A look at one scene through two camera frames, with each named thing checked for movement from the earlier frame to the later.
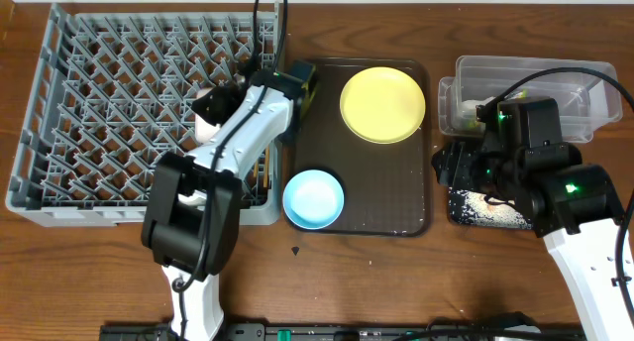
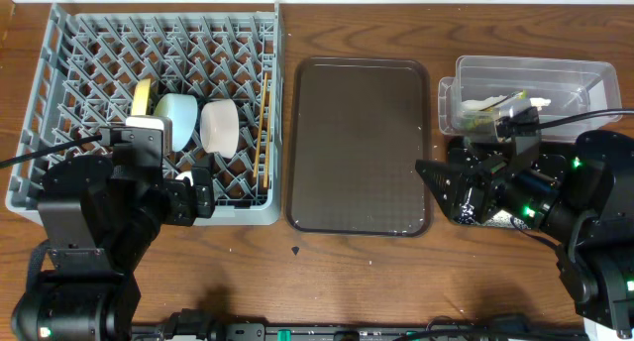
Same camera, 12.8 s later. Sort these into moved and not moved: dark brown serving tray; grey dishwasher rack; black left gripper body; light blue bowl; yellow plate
Moved: yellow plate; black left gripper body; light blue bowl
Not moved: grey dishwasher rack; dark brown serving tray
